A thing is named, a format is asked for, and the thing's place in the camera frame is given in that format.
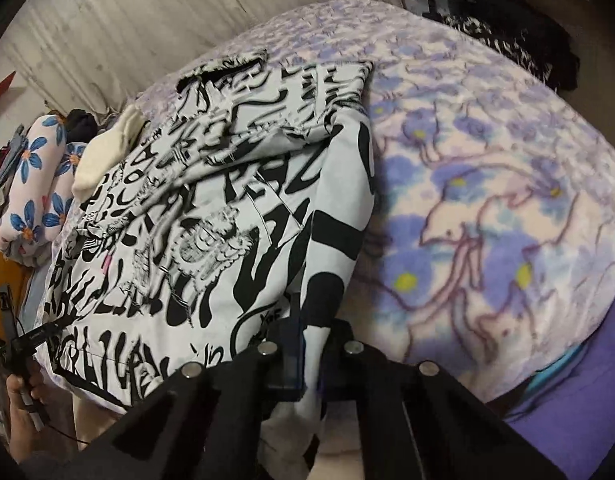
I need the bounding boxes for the purple bed sheet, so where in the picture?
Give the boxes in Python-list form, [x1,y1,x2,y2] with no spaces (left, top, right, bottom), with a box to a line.
[505,305,615,480]

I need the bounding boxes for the black white patterned cloth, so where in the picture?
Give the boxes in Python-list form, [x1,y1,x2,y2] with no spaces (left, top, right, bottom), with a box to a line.
[437,5,584,92]

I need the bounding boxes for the blue flower print rolled quilt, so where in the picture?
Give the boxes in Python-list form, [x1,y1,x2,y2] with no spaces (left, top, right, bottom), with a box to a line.
[0,115,88,262]

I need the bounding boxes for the dark clothes pile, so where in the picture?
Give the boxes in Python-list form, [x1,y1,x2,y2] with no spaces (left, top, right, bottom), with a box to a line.
[64,109,99,144]

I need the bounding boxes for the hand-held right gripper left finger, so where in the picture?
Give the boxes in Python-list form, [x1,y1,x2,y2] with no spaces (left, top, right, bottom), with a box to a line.
[77,322,309,480]

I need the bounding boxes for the white pleated curtain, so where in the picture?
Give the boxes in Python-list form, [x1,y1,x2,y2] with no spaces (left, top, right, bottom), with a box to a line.
[2,0,404,113]

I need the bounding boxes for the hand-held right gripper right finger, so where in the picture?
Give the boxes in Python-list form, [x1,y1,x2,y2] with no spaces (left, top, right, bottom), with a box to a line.
[317,319,574,480]

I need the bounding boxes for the grey and red clothes heap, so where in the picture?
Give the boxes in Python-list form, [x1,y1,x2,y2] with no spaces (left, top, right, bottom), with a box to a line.
[0,125,29,192]

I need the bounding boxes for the person's left hand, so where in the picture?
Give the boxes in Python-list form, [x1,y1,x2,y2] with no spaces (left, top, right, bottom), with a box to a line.
[6,360,55,463]

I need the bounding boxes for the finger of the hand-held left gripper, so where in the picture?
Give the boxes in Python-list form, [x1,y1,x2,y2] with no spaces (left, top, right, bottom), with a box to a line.
[14,322,64,350]

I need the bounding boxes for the purple floral fleece blanket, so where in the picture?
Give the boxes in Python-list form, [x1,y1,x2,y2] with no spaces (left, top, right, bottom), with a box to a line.
[52,0,615,413]

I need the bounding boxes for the white black graffiti print jacket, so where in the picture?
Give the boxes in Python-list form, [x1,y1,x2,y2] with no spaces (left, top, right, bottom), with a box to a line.
[42,47,379,480]

